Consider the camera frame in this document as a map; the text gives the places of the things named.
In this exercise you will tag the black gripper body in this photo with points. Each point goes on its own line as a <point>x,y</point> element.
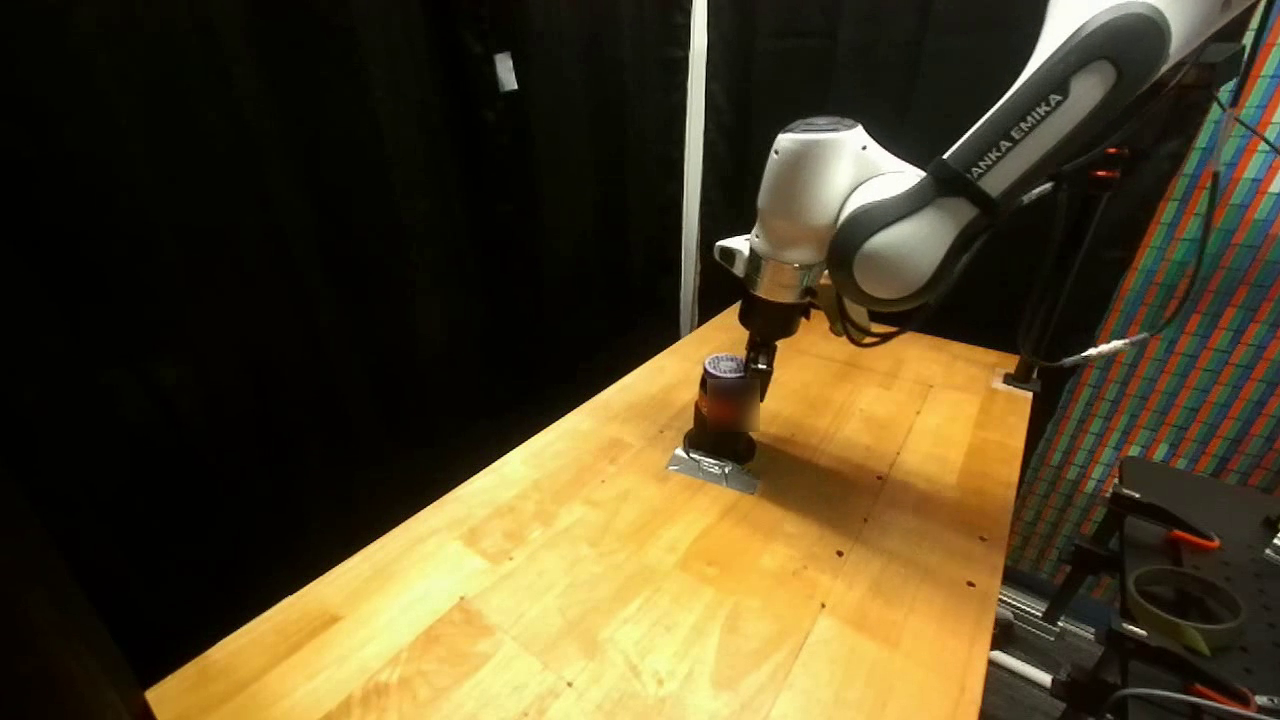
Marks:
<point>766,331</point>

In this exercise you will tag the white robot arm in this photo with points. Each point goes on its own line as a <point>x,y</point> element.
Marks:
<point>837,205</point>

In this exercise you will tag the silver tape patch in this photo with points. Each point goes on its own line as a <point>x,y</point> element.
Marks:
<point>715,468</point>

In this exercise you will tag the white vertical pole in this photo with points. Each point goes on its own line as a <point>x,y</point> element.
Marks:
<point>692,163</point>

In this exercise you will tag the orange black left clamp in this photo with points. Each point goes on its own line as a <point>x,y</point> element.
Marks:
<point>1178,529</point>

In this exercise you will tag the orange black clamp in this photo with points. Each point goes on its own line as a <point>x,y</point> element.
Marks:
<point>1178,529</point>
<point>1195,679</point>

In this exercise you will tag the colourful woven panel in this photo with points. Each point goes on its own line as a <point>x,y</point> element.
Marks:
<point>1204,390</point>

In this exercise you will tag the orange black right clamp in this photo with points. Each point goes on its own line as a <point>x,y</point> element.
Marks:
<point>1195,679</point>

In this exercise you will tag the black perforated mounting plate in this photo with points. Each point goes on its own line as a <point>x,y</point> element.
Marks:
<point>1249,567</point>

